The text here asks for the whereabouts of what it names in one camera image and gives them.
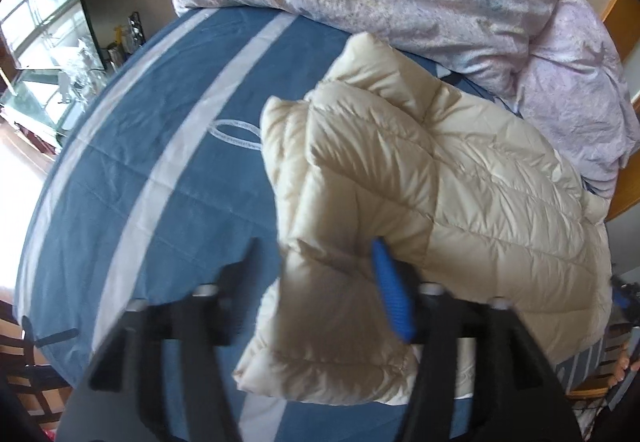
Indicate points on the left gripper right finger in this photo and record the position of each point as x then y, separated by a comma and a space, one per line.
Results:
515, 396

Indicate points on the person's right hand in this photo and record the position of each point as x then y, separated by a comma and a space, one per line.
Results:
623, 365

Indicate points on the blue white striped bedsheet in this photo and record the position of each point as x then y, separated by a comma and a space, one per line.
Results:
161, 184

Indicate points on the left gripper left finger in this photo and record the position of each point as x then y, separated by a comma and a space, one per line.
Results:
160, 355

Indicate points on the pink floral pillow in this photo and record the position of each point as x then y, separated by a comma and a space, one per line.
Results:
573, 90

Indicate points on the cream puffer down jacket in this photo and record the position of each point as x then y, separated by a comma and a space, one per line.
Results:
470, 195

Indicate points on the dark wooden chair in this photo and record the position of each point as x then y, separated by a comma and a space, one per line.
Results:
36, 385

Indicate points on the cluttered glass side table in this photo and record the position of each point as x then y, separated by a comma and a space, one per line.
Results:
46, 104

